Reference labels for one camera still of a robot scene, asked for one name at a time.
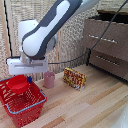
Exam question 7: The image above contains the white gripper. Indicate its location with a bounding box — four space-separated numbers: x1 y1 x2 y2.
6 54 50 84

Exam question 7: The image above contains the red plastic basket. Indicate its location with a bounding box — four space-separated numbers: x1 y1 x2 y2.
0 74 48 128

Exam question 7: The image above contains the pink cup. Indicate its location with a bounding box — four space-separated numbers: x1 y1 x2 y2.
43 70 56 89

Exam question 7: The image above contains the red yellow snack box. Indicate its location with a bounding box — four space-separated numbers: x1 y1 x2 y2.
62 67 88 92

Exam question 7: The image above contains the woven bamboo screen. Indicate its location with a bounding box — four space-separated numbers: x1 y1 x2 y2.
0 0 128 84

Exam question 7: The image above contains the brown drawer cabinet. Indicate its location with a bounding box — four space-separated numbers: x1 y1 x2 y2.
82 9 128 82

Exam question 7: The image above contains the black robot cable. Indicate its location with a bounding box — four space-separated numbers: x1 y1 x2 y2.
48 0 128 65

